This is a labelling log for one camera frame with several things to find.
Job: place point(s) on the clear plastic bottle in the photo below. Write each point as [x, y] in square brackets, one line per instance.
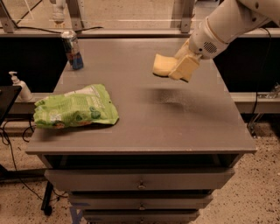
[58, 7]

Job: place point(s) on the grey drawer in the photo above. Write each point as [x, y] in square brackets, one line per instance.
[139, 179]
[140, 201]
[140, 217]

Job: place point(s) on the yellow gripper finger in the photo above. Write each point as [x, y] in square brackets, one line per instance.
[183, 51]
[184, 68]

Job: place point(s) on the white pump dispenser bottle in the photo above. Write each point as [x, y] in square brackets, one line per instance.
[25, 93]

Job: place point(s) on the blue silver drink can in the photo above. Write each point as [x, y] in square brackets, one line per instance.
[71, 45]

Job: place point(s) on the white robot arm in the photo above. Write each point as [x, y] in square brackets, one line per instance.
[228, 21]

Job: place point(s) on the middle grey drawer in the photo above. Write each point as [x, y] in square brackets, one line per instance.
[140, 201]

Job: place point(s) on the grey metal railing frame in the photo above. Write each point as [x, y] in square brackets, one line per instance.
[105, 18]

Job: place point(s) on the yellow sponge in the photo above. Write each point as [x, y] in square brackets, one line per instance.
[163, 65]

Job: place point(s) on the green rice chip bag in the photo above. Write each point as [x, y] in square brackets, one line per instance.
[89, 105]

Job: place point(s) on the black side table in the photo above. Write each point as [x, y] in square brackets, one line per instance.
[8, 95]

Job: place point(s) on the bottom grey drawer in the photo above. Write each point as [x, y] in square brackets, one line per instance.
[140, 217]

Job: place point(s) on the top grey drawer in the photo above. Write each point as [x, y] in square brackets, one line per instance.
[139, 179]

